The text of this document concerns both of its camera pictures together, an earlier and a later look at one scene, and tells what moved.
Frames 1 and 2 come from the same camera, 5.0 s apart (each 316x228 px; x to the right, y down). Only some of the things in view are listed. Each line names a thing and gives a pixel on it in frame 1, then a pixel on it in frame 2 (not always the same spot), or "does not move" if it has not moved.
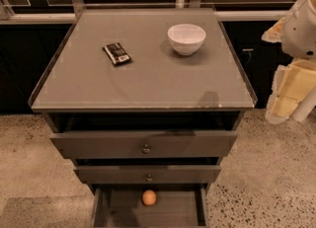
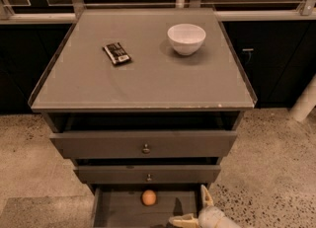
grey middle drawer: [148, 173] does not move
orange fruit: [148, 197] does not move
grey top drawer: [145, 144] does not move
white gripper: [301, 33] → [213, 217]
